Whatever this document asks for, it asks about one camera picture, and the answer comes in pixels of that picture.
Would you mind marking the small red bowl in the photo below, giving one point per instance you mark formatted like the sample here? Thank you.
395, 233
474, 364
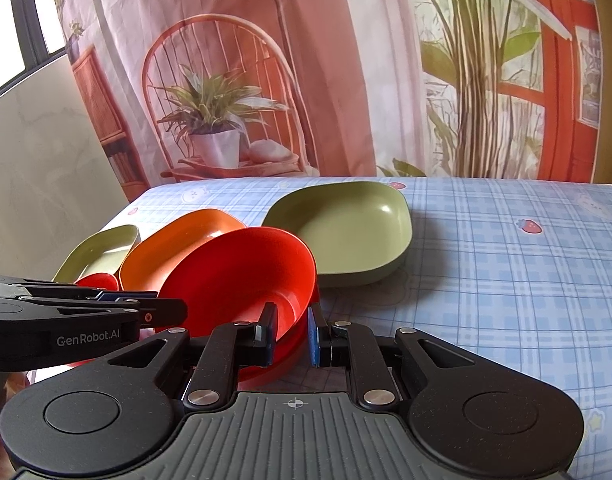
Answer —
97, 281

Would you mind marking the orange plate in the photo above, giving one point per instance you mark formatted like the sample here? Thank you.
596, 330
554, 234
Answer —
181, 245

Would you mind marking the blue plaid tablecloth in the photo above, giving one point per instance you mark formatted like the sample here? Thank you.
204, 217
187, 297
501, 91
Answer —
511, 285

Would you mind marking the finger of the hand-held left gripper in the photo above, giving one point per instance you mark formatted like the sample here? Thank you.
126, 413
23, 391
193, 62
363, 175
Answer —
161, 312
106, 296

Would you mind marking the large green plate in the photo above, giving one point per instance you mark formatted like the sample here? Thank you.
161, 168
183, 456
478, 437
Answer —
346, 230

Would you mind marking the printed backdrop cloth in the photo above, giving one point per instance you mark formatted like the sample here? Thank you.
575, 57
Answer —
336, 70

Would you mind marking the small green plate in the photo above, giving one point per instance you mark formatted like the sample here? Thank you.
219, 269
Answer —
98, 255

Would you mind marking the dark window frame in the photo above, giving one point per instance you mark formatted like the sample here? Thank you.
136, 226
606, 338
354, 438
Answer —
28, 15

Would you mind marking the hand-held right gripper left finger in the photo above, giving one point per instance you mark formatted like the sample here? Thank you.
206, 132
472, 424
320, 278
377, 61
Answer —
271, 336

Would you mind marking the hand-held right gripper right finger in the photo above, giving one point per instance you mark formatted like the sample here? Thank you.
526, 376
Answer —
314, 336

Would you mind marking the large red bowl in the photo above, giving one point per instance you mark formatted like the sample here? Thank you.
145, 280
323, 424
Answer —
236, 275

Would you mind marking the yellow wooden panel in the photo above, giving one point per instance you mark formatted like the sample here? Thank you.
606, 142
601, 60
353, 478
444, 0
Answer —
611, 85

